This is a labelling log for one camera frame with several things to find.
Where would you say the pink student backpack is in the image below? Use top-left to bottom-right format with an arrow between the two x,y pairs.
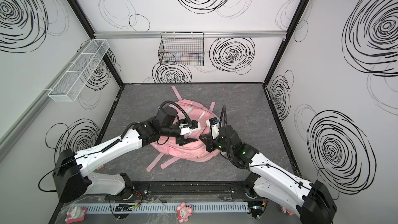
147,86 -> 219,172

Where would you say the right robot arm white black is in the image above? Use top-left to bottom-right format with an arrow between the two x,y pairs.
200,125 -> 337,224

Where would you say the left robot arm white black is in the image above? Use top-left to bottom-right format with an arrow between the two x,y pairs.
52,105 -> 201,203

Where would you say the pink plush toy centre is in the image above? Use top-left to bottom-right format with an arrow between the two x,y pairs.
176,202 -> 193,224

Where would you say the pink toy right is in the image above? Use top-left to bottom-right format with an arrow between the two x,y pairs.
280,205 -> 294,216

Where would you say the pink white toy left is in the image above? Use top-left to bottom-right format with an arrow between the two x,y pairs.
65,206 -> 87,224

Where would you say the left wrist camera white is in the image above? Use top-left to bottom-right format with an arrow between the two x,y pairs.
179,120 -> 201,134

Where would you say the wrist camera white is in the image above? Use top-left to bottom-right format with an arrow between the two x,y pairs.
179,120 -> 201,134
206,117 -> 220,140

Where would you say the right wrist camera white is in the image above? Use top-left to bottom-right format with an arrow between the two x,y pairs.
206,117 -> 220,140

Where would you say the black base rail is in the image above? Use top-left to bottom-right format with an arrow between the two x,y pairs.
105,180 -> 269,202

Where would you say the black wire wall basket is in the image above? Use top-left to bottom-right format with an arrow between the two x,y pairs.
158,32 -> 205,66

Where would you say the white slotted cable duct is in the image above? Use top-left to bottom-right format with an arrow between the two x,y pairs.
67,202 -> 249,214

